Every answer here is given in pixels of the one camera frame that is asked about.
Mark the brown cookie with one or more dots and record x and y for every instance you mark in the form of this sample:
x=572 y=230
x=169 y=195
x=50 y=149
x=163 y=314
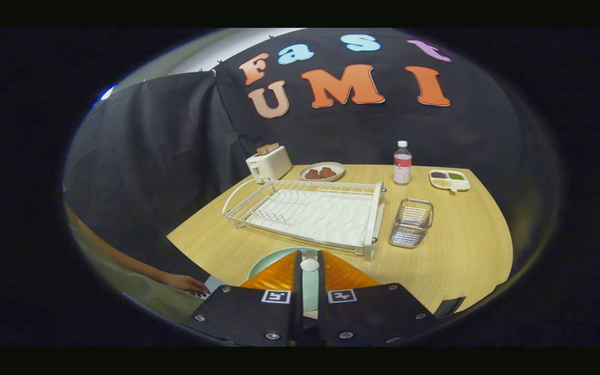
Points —
x=312 y=174
x=327 y=172

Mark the bread slice in toaster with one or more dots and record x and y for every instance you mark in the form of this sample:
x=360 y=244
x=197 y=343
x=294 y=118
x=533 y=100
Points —
x=267 y=149

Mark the beige plate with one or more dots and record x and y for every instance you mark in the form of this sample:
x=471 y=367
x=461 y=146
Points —
x=337 y=167

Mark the black table clamp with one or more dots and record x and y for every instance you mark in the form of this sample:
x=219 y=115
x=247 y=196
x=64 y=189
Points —
x=448 y=306

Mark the black backdrop cloth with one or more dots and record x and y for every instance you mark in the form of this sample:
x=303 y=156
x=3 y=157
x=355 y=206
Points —
x=175 y=156

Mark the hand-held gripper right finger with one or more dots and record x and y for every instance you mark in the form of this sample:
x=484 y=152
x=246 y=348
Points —
x=321 y=291

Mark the clear bottle with red label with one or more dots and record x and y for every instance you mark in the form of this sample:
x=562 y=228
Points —
x=402 y=166

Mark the white divided snack tray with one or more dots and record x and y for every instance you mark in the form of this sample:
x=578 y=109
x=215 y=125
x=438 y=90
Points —
x=461 y=184

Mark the light green plate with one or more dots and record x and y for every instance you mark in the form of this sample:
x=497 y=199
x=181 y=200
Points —
x=269 y=263

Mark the white toaster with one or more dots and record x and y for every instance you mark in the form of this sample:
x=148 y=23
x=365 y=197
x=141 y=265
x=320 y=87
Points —
x=271 y=165

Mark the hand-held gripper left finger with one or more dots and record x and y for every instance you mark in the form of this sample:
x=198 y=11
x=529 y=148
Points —
x=298 y=291

